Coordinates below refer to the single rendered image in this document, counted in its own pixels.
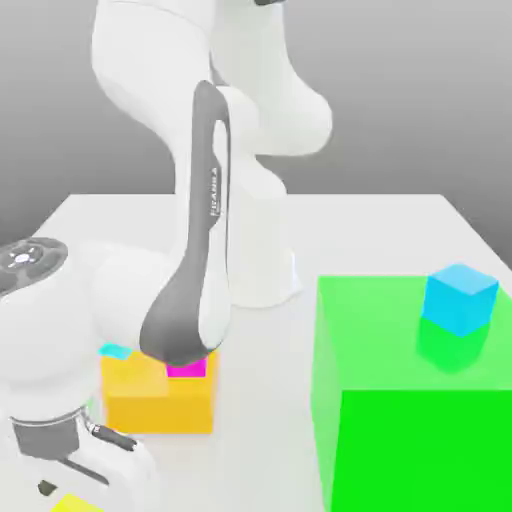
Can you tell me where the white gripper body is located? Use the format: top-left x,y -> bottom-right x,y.
58,438 -> 162,512

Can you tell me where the small yellow cube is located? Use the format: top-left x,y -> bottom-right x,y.
50,492 -> 106,512

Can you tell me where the small magenta cube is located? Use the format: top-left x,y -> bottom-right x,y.
165,356 -> 209,380

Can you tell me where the small cyan cube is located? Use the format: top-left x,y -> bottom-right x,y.
420,262 -> 500,338
97,342 -> 134,361

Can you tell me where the small green cube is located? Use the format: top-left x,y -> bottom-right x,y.
414,316 -> 492,374

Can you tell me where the large orange box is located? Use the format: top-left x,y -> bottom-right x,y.
99,346 -> 220,436

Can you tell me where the large green box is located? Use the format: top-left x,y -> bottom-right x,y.
310,274 -> 512,512

